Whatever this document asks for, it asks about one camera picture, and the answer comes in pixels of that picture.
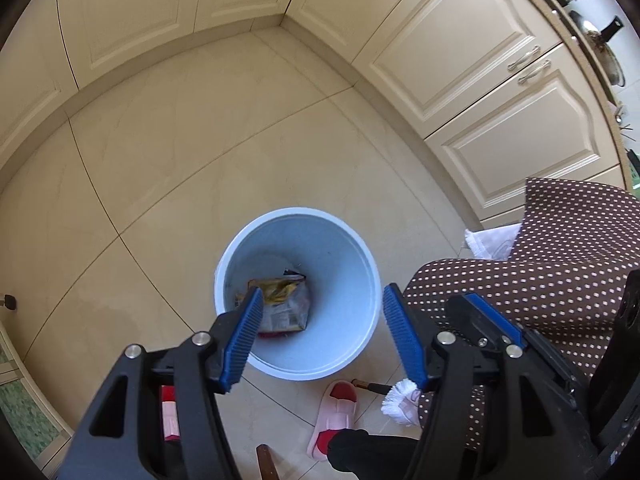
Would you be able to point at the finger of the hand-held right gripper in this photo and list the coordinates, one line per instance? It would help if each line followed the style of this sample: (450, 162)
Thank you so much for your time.
(462, 315)
(550, 360)

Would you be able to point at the black door stop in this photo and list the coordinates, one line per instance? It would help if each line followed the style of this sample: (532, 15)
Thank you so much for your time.
(9, 302)

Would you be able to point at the clear snack bag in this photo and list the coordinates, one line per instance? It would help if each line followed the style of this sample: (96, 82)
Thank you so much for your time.
(287, 305)

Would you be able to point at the green patterned glass door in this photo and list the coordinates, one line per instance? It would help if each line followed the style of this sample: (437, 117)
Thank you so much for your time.
(25, 400)

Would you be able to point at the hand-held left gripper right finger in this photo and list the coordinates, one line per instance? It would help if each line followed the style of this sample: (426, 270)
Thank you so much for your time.
(405, 335)

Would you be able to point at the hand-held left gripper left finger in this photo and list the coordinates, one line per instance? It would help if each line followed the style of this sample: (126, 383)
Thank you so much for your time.
(242, 340)

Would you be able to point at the steel wok with lid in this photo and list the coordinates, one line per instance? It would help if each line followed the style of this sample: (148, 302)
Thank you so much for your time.
(607, 60)

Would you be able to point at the blue plastic bucket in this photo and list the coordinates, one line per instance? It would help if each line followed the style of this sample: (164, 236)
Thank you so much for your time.
(330, 285)

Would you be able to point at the brown polka dot tablecloth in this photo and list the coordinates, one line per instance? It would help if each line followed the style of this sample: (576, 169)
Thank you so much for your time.
(550, 260)

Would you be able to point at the wooden table leg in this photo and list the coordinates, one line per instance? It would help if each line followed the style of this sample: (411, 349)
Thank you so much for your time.
(370, 386)
(266, 462)

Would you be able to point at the cream lower kitchen cabinets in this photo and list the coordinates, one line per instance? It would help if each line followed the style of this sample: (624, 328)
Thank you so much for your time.
(475, 60)

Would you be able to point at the person's black pants leg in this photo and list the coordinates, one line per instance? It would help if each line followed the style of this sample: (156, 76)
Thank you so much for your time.
(370, 455)

